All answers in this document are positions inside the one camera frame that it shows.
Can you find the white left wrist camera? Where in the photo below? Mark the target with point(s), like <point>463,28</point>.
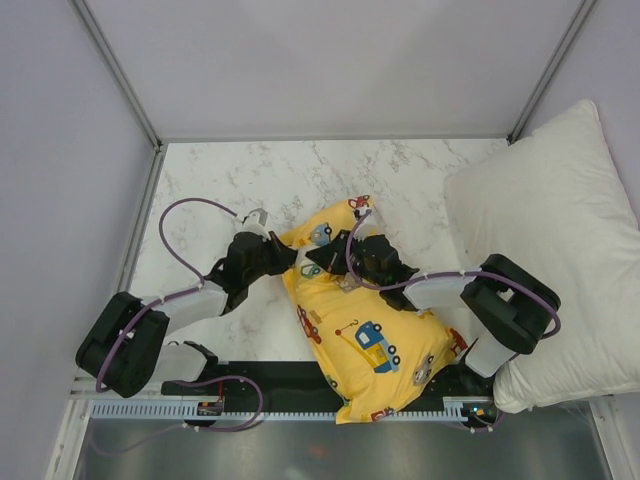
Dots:
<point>255,221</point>

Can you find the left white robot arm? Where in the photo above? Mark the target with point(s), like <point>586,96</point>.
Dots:
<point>122,349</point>

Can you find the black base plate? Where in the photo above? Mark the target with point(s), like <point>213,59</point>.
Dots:
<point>293,385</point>

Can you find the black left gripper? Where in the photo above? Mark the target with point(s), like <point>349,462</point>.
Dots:
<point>283,257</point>

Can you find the white slotted cable duct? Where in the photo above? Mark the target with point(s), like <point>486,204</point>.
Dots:
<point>450,409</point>

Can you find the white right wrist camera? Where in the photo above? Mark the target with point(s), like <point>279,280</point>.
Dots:
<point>366,223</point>

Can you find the large white pillow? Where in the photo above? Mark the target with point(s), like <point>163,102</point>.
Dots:
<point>553,203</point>

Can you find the right aluminium frame post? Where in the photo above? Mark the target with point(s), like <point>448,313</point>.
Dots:
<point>569,37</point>

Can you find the aluminium frame post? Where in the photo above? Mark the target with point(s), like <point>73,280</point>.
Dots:
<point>108,56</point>
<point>569,37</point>

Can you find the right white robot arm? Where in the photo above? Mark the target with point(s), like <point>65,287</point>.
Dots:
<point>515,309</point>

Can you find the left aluminium frame post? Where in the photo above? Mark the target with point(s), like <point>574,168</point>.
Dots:
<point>108,56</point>

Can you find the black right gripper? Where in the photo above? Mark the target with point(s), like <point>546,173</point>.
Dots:
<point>330,254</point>

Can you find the yellow cartoon-print pillowcase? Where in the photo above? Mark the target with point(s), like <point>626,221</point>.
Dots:
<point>381,359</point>

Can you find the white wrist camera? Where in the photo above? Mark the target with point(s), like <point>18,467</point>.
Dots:
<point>255,221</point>
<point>366,223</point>

